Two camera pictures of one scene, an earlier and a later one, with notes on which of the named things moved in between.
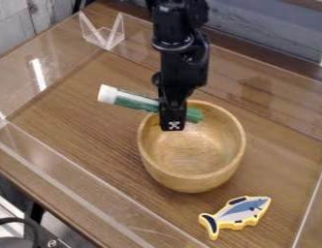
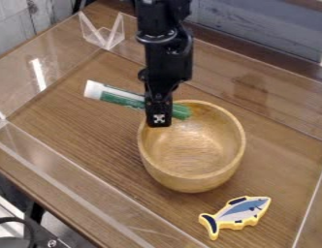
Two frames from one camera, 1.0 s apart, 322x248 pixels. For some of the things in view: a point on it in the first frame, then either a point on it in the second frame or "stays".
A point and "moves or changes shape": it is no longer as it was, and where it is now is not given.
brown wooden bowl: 197,160 stays
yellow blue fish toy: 240,213 stays
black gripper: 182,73 → 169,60
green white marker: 140,103 moves or changes shape
